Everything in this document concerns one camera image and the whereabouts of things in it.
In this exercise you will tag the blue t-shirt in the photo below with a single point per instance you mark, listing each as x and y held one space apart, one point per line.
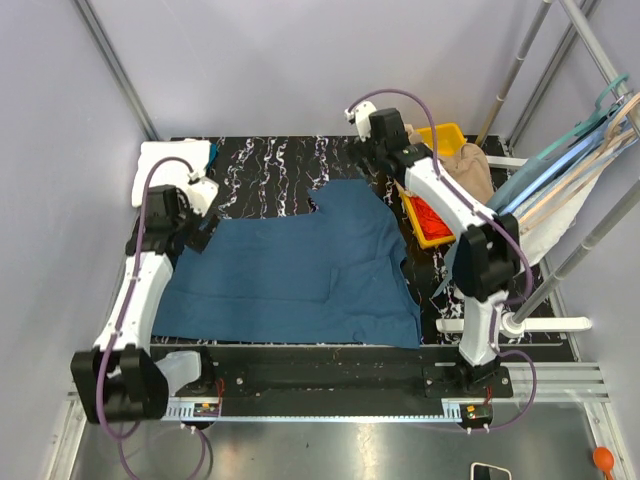
331 276

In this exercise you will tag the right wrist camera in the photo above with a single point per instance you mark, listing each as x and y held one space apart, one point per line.
358 116

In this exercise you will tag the teal clothes hanger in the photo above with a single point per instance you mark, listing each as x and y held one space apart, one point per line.
581 128

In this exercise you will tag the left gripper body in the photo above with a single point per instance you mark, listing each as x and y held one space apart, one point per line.
189 222

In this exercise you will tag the aluminium frame rail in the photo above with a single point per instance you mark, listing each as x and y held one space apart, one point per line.
545 382

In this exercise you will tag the wooden clothes hanger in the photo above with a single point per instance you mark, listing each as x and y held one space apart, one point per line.
618 135

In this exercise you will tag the beige t-shirt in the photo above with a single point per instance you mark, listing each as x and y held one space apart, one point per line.
465 162

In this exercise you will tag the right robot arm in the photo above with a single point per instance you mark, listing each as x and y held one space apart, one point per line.
487 254

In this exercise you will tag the orange spoon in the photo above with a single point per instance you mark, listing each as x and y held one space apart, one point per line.
604 461

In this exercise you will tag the folded teal t-shirt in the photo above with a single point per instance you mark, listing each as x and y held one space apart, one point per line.
213 152

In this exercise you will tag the hanging white towel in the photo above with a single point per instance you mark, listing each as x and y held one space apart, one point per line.
547 214

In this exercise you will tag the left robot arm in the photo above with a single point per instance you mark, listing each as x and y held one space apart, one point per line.
135 310

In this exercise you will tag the smartphone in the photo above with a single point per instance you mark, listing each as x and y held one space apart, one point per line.
483 471

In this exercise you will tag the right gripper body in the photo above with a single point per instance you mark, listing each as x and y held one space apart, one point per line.
371 152

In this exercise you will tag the folded white t-shirt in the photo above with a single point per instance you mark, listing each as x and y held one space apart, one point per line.
189 158

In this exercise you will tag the light blue clothes hanger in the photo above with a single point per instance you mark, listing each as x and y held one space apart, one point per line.
536 174

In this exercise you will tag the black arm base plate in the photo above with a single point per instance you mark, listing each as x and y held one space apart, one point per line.
259 383

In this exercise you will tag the orange t-shirt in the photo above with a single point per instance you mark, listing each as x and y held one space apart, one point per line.
431 224

